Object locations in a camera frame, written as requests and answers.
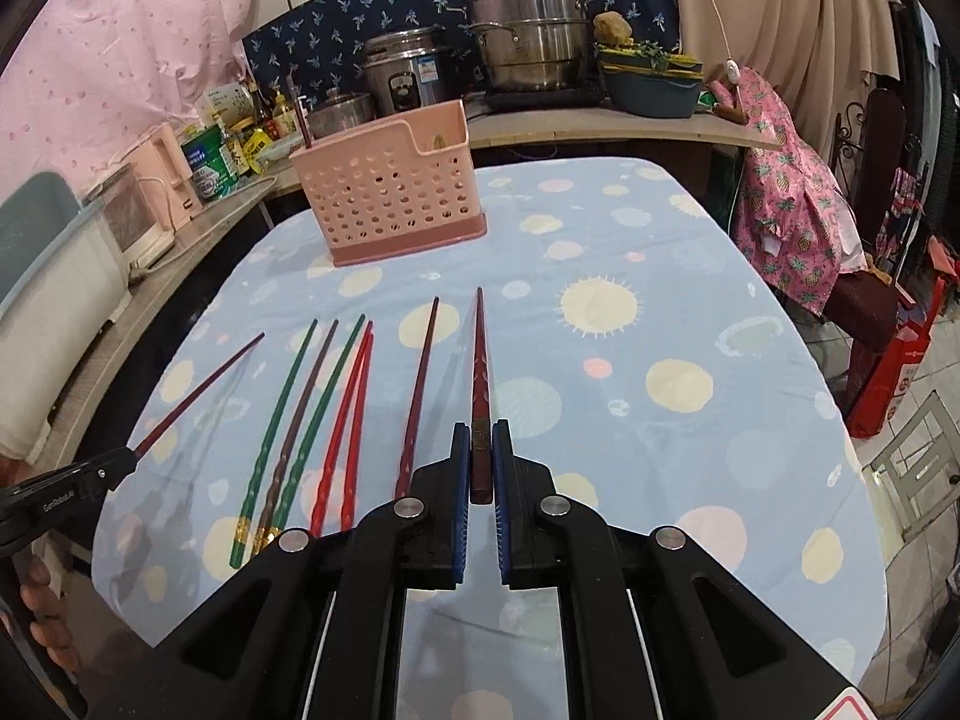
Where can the pink dotted sheet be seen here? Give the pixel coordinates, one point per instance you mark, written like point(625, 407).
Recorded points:
point(127, 45)

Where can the dark iron chair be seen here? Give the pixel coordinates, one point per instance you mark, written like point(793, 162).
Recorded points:
point(877, 165)

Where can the dark red patterned chopstick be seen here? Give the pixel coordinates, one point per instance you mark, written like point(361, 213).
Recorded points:
point(480, 375)

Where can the yellow packet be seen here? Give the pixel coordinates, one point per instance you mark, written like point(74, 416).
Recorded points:
point(259, 151)

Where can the pink kettle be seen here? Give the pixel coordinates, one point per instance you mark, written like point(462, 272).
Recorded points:
point(161, 172)

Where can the dark sauce bottle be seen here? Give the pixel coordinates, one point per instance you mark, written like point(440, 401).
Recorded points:
point(260, 105)

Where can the pink perforated utensil basket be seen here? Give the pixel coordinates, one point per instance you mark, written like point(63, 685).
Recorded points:
point(382, 195)

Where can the black induction cooker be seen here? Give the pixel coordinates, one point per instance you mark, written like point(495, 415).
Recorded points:
point(547, 97)

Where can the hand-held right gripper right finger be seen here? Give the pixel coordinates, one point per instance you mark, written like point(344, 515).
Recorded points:
point(504, 510)

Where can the red bag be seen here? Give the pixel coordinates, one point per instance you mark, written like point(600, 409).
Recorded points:
point(892, 382)

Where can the blue bowl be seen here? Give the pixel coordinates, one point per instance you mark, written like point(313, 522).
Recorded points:
point(652, 97)

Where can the blue dotted tablecloth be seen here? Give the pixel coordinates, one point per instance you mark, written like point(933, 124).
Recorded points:
point(660, 330)

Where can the steel rice cooker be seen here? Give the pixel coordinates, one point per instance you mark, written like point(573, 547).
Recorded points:
point(409, 75)

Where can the green detergent bottle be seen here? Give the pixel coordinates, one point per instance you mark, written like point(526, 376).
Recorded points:
point(206, 165)

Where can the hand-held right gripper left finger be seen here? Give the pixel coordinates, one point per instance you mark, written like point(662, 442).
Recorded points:
point(459, 510)

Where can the leafy greens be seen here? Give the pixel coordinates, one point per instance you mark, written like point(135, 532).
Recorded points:
point(656, 51)

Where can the small lidded steel pot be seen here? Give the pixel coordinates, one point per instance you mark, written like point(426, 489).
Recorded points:
point(337, 112)

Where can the brown chopstick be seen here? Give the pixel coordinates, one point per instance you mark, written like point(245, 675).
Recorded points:
point(300, 420)

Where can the white metal rack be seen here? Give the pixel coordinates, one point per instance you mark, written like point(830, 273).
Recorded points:
point(919, 465)

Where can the yellow oil bottle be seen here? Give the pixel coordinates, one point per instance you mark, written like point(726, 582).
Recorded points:
point(283, 116)

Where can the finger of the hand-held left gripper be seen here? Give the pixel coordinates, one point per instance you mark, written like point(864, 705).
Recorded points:
point(90, 481)

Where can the pink pineapple print garment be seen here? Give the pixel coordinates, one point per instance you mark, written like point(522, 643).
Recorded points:
point(780, 202)

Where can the person's left hand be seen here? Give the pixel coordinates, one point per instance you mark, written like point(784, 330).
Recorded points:
point(49, 622)

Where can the beige counter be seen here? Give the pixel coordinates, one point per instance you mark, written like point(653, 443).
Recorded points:
point(637, 127)

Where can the white small appliance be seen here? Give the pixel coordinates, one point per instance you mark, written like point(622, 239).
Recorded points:
point(139, 225)

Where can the hanging clothes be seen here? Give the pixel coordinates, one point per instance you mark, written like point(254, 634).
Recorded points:
point(930, 127)

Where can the navy floral cloth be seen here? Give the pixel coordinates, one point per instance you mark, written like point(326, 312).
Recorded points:
point(360, 7)

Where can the maroon chopstick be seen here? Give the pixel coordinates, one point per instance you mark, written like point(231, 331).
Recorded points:
point(420, 390)
point(202, 390)

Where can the brown loofah sponge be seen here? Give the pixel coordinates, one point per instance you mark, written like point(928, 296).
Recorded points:
point(613, 28)

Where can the stainless steel steamer pot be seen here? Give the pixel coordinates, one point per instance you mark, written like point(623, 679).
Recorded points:
point(525, 37)

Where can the beige curtain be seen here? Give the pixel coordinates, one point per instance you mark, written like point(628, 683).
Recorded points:
point(780, 30)

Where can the white green carton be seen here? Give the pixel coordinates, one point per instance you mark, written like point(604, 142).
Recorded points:
point(223, 103)

